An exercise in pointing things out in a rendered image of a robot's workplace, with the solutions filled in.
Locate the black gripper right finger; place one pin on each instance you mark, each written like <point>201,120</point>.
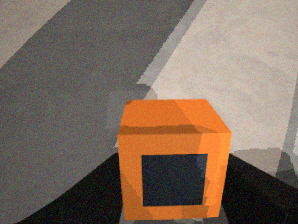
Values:
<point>251,196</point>

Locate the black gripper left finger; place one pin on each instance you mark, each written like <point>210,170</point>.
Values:
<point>95,199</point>

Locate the orange block with dark square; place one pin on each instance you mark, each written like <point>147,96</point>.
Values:
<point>173,159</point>

